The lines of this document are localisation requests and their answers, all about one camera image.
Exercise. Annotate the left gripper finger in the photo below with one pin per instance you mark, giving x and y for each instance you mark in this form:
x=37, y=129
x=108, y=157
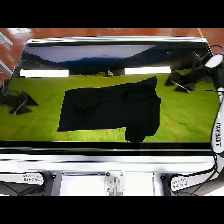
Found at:
x=28, y=100
x=20, y=110

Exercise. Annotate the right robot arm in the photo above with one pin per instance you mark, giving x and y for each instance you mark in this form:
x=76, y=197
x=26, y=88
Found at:
x=218, y=126

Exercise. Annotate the black T-shirt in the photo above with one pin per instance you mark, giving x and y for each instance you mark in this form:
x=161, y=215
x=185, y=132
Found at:
x=110, y=108

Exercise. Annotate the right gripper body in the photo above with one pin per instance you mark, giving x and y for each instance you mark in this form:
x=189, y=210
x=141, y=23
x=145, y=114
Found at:
x=190, y=78

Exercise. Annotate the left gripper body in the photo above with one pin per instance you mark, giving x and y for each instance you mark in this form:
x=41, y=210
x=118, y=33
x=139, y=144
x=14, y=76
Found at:
x=10, y=99

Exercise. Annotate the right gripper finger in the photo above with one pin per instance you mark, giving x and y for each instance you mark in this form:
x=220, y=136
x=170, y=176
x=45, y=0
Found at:
x=184, y=87
x=174, y=78

